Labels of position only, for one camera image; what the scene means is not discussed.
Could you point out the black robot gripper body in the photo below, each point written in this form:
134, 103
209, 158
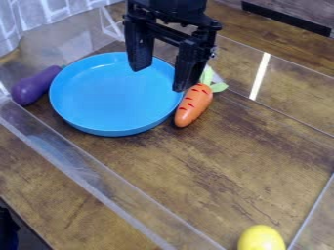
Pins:
185, 12

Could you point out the blue round tray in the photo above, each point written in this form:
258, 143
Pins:
110, 101

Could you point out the clear acrylic barrier wall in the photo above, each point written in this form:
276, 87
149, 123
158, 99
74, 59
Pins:
174, 189

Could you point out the grey patterned curtain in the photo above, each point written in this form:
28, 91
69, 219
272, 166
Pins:
23, 15

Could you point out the purple toy eggplant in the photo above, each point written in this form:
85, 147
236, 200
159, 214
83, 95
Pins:
30, 88

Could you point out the orange toy carrot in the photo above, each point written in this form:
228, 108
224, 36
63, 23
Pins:
198, 98

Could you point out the yellow toy lemon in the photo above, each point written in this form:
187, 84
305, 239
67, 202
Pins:
261, 237

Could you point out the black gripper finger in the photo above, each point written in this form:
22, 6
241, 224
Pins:
139, 42
191, 61

